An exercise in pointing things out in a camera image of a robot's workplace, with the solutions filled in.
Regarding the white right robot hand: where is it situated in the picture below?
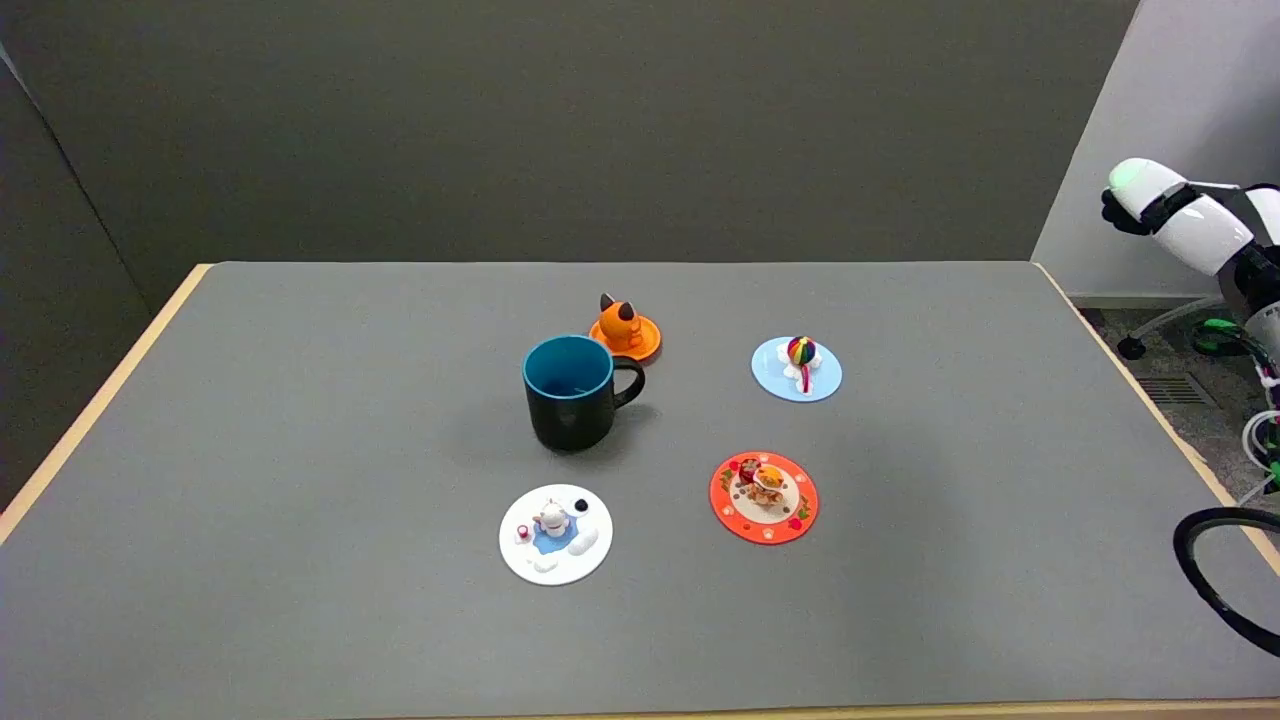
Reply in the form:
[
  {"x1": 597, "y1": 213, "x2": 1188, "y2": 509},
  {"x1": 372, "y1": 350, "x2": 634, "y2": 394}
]
[{"x1": 1100, "y1": 188, "x2": 1151, "y2": 238}]

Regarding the light blue rainbow cup lid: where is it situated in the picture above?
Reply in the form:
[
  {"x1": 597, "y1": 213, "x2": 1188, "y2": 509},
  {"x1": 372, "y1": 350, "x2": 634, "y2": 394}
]
[{"x1": 751, "y1": 336, "x2": 843, "y2": 404}]

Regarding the red cat cup lid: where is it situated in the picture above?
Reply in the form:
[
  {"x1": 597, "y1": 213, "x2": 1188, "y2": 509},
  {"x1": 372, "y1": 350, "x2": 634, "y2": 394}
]
[{"x1": 709, "y1": 451, "x2": 820, "y2": 546}]

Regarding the orange cat cup lid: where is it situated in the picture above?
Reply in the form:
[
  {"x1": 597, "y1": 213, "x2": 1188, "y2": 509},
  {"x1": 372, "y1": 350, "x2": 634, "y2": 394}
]
[{"x1": 588, "y1": 293, "x2": 663, "y2": 364}]

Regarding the white cat cup lid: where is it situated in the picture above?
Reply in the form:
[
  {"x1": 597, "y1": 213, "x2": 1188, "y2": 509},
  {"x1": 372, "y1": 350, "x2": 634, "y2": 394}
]
[{"x1": 499, "y1": 484, "x2": 614, "y2": 587}]

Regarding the grey office chair base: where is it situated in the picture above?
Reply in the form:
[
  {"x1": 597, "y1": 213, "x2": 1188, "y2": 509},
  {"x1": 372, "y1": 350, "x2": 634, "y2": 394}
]
[{"x1": 1117, "y1": 297, "x2": 1227, "y2": 362}]

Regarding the floor vent grille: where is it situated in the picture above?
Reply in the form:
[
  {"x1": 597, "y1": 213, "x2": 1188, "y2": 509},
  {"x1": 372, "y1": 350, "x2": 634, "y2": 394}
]
[{"x1": 1139, "y1": 374, "x2": 1218, "y2": 407}]

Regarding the black mug blue interior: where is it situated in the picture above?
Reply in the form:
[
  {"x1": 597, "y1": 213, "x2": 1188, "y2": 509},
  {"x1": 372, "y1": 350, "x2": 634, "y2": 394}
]
[{"x1": 522, "y1": 334, "x2": 647, "y2": 453}]

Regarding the green and white cable bundle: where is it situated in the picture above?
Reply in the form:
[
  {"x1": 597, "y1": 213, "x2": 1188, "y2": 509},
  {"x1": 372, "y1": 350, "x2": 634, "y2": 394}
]
[{"x1": 1192, "y1": 318, "x2": 1280, "y2": 503}]

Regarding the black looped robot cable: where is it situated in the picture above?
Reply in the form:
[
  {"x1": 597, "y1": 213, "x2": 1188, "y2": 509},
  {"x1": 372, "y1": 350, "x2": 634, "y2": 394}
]
[{"x1": 1172, "y1": 506, "x2": 1280, "y2": 658}]

